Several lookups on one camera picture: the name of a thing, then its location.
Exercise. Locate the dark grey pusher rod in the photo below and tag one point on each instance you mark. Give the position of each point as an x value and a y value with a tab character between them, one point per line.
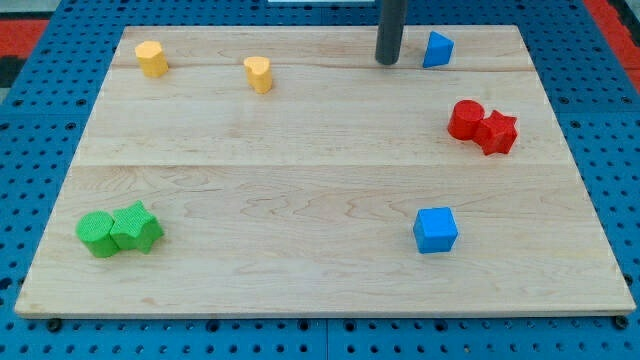
390	31

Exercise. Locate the blue cube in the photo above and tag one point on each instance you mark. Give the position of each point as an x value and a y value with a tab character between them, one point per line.
435	230

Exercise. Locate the wooden board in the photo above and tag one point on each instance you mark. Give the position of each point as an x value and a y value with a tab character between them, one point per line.
301	202

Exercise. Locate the yellow heart block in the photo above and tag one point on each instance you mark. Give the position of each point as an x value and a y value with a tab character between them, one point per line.
258	73

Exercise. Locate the green star block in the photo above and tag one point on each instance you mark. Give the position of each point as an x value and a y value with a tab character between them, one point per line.
135	228

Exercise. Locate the red cylinder block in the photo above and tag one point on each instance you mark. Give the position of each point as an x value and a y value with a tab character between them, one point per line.
465	119

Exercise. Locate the red star block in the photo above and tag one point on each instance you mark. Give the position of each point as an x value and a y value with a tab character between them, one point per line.
496	133

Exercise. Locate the green cylinder block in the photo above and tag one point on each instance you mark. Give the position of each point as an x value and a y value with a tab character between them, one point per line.
94	231

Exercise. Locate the blue triangle block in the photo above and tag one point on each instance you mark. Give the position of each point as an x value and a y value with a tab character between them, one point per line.
438	50

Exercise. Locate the yellow hexagon block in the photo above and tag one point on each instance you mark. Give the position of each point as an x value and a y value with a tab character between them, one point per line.
151	58

